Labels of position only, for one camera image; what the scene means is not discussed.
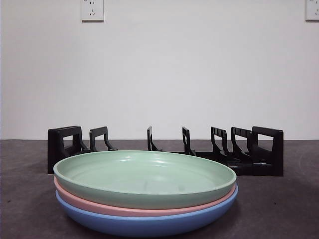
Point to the green round plate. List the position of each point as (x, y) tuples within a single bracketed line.
[(139, 174)]

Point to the pink round plate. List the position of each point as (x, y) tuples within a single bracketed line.
[(99, 207)]

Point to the blue round plate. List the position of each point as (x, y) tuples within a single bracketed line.
[(149, 226)]

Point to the black plastic dish rack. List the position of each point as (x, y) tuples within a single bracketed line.
[(276, 154)]

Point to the white wall socket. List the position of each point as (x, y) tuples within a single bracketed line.
[(92, 10), (312, 10)]

